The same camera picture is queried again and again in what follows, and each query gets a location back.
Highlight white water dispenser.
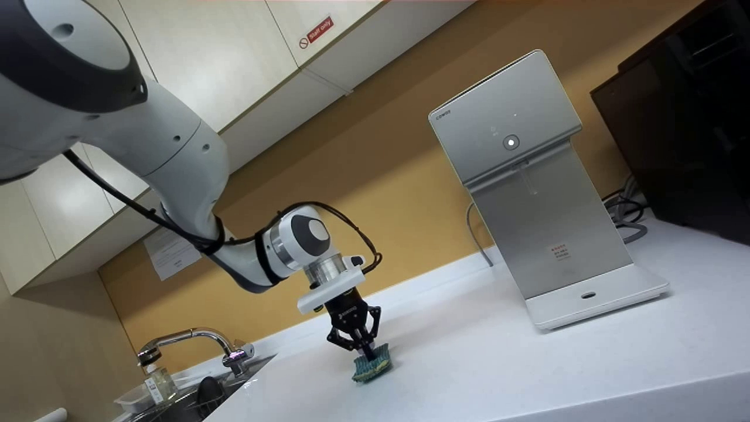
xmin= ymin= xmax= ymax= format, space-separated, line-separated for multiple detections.
xmin=427 ymin=46 xmax=672 ymax=336

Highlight stainless steel sink basin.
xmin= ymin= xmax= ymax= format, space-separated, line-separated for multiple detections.
xmin=114 ymin=352 xmax=277 ymax=422

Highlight grey dispenser cable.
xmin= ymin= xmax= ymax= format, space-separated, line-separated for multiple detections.
xmin=465 ymin=201 xmax=500 ymax=270

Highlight red white cabinet sticker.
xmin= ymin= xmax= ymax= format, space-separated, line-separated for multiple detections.
xmin=297 ymin=15 xmax=337 ymax=49

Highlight black round sink item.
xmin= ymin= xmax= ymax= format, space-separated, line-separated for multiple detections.
xmin=193 ymin=373 xmax=230 ymax=406

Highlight teal striped sponge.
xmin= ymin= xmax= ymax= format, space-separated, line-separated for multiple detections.
xmin=350 ymin=344 xmax=396 ymax=384

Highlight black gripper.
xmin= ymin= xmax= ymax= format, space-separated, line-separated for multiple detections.
xmin=322 ymin=285 xmax=384 ymax=360

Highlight chrome sink faucet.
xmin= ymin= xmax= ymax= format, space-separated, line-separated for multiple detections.
xmin=137 ymin=325 xmax=258 ymax=376

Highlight clear glass jar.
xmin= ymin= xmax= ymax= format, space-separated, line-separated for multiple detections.
xmin=138 ymin=360 xmax=180 ymax=406

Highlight black coiled power cable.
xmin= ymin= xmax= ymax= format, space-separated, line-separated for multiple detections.
xmin=603 ymin=180 xmax=652 ymax=247

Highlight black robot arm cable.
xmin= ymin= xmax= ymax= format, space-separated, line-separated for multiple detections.
xmin=62 ymin=148 xmax=386 ymax=277

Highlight black coffee machine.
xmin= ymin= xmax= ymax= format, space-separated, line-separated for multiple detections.
xmin=589 ymin=0 xmax=750 ymax=247

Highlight white paper wall notice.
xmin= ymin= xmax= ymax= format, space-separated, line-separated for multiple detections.
xmin=144 ymin=224 xmax=207 ymax=284

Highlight beige wall cabinet door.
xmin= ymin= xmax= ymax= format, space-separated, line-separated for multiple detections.
xmin=87 ymin=0 xmax=301 ymax=135
xmin=264 ymin=0 xmax=386 ymax=71
xmin=0 ymin=142 xmax=152 ymax=295

